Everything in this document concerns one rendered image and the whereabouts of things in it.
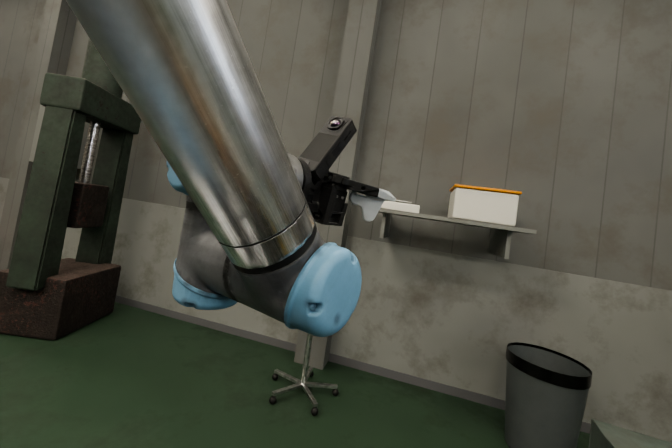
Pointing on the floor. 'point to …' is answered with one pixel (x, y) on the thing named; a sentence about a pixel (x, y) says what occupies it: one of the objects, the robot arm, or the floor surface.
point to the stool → (302, 380)
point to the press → (70, 207)
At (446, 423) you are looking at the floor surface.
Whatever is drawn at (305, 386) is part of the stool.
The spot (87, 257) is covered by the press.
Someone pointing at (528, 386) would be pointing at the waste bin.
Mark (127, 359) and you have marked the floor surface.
